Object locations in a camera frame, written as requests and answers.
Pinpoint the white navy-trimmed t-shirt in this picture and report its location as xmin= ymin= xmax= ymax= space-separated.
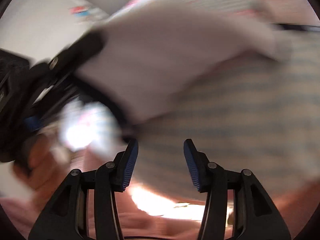
xmin=75 ymin=0 xmax=290 ymax=139

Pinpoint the person left hand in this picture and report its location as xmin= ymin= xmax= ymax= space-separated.
xmin=13 ymin=133 xmax=87 ymax=212

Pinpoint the blue checked cartoon bedspread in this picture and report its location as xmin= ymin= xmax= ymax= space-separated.
xmin=57 ymin=0 xmax=320 ymax=203

